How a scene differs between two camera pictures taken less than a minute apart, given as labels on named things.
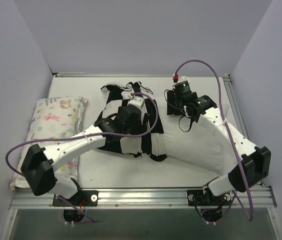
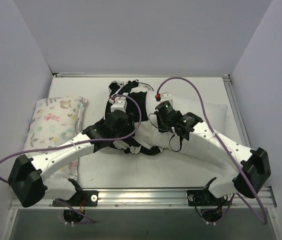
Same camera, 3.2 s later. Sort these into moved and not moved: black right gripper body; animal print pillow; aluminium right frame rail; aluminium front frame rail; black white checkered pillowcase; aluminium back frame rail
Moved: black white checkered pillowcase; black right gripper body
Not moved: aluminium back frame rail; animal print pillow; aluminium front frame rail; aluminium right frame rail
